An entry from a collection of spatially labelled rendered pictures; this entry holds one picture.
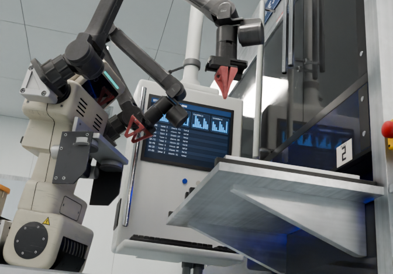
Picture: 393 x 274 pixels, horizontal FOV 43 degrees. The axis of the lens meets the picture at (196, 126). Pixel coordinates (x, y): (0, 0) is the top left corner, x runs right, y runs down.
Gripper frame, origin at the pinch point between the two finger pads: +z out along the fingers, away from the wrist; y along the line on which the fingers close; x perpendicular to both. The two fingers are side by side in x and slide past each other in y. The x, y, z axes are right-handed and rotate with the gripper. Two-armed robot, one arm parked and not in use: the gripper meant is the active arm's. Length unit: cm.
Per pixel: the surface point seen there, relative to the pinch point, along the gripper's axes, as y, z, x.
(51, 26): -87, -198, 289
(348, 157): 36.7, 10.2, 6.2
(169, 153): 0, -16, 89
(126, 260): 19, -33, 545
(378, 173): 36.6, 18.9, -7.0
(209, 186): -2.1, 23.0, 4.8
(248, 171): 3.4, 23.0, -9.2
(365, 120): 37.2, 3.2, -2.8
